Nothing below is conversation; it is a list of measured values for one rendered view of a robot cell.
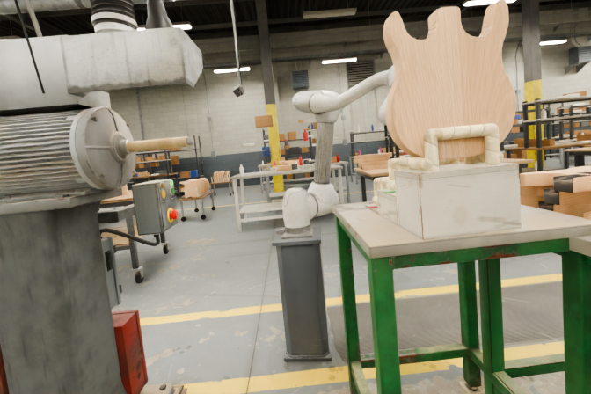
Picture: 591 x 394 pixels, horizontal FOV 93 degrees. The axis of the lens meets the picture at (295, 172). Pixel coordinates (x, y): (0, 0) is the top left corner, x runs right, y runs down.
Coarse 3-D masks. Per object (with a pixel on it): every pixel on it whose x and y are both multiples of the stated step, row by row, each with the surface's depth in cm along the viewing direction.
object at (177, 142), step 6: (168, 138) 86; (174, 138) 86; (180, 138) 86; (132, 144) 85; (138, 144) 85; (144, 144) 85; (150, 144) 85; (156, 144) 86; (162, 144) 86; (168, 144) 86; (174, 144) 86; (180, 144) 86; (186, 144) 87; (132, 150) 86; (138, 150) 86
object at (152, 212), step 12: (156, 180) 121; (168, 180) 118; (132, 192) 107; (144, 192) 107; (156, 192) 107; (168, 192) 116; (144, 204) 107; (156, 204) 107; (168, 204) 115; (144, 216) 107; (156, 216) 108; (168, 216) 113; (108, 228) 106; (144, 228) 108; (156, 228) 108; (168, 228) 113; (144, 240) 110; (156, 240) 112
